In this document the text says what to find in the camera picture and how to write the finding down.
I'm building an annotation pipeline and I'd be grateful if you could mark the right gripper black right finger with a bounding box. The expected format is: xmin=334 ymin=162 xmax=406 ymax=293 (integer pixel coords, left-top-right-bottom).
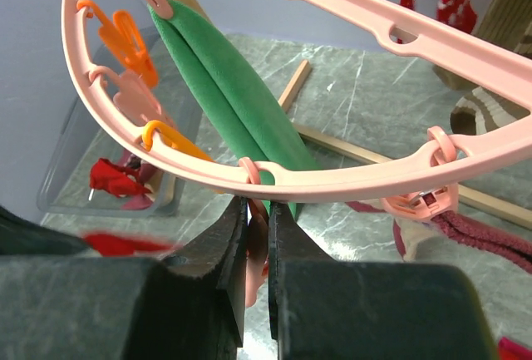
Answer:
xmin=268 ymin=203 xmax=498 ymax=359

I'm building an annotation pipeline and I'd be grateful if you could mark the brown sock pair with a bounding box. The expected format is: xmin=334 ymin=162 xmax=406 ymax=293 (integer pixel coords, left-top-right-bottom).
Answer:
xmin=433 ymin=0 xmax=531 ymax=136

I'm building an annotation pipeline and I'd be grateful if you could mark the red folded towel stack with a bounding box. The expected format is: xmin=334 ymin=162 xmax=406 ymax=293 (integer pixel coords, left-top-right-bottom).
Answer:
xmin=498 ymin=337 xmax=532 ymax=360

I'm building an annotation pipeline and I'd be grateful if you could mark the green hanging cloth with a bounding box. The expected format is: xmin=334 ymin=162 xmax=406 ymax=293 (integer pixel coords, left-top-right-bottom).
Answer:
xmin=148 ymin=0 xmax=321 ymax=219

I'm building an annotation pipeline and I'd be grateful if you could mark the pink round clip hanger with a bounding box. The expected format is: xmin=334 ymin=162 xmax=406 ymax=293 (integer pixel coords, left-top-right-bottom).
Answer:
xmin=62 ymin=0 xmax=531 ymax=213

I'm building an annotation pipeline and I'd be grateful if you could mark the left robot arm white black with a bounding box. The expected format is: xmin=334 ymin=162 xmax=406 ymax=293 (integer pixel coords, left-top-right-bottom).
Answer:
xmin=0 ymin=206 xmax=92 ymax=255

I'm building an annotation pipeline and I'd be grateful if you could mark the red sock front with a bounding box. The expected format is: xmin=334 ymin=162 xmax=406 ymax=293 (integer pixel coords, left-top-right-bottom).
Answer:
xmin=89 ymin=158 xmax=148 ymax=197

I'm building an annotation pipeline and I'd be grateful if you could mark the striped beige purple sock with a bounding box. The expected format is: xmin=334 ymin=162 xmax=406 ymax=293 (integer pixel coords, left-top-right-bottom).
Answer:
xmin=118 ymin=150 xmax=163 ymax=210

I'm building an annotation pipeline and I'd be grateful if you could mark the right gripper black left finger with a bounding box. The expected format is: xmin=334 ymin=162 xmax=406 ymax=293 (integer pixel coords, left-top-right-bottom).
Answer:
xmin=1 ymin=197 xmax=247 ymax=359

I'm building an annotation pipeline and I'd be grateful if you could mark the wooden clothes rack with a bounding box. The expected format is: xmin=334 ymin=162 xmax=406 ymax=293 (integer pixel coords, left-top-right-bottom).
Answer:
xmin=153 ymin=0 xmax=532 ymax=230

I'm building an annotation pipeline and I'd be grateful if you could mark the clear plastic bin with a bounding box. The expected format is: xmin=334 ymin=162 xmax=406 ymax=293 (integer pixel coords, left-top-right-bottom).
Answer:
xmin=37 ymin=27 xmax=203 ymax=218

